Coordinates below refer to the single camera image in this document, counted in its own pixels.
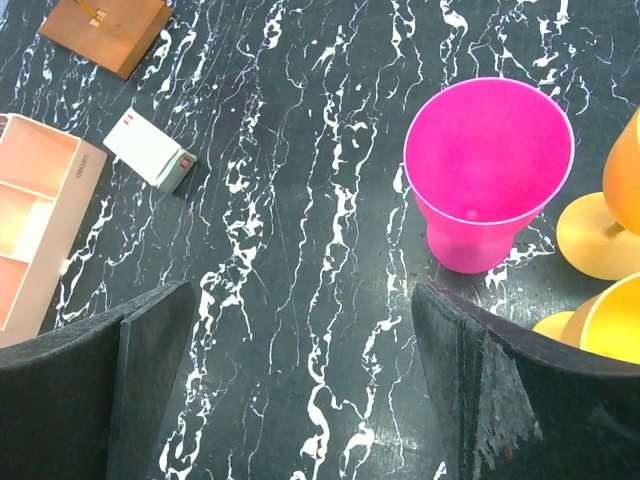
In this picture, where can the pink wine glass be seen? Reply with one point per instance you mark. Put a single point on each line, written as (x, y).
(483, 158)

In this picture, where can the white red small box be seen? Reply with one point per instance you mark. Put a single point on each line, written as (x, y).
(147, 150)

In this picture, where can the yellow wine glass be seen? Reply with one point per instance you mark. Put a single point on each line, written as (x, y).
(606, 325)
(598, 233)

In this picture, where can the pink plastic file organizer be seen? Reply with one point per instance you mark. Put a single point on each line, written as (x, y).
(48, 178)

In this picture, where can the gold wire wine glass rack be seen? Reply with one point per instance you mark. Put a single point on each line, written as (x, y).
(114, 34)

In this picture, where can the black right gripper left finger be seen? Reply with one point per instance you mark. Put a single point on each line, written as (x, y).
(87, 401)

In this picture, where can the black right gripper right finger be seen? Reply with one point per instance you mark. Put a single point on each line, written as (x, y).
(513, 404)

